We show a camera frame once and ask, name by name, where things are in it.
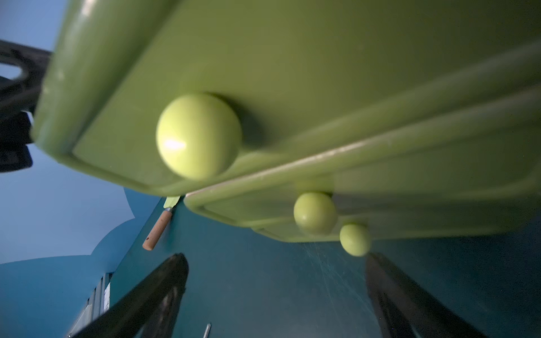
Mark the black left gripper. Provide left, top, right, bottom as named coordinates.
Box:
left=1, top=40, right=52, bottom=173

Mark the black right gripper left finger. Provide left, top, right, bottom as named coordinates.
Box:
left=76, top=253, right=189, bottom=337

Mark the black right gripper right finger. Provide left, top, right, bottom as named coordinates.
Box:
left=366, top=253, right=485, bottom=337

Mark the yellow-green drawer cabinet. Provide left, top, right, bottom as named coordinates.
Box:
left=32, top=1, right=540, bottom=256

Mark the aluminium front rail platform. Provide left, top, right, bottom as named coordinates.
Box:
left=66, top=273, right=113, bottom=337

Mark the white wired earphones middle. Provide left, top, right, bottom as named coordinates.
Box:
left=203, top=323, right=211, bottom=338

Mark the green scraper with wooden handle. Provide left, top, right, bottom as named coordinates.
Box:
left=142, top=196, right=181, bottom=251

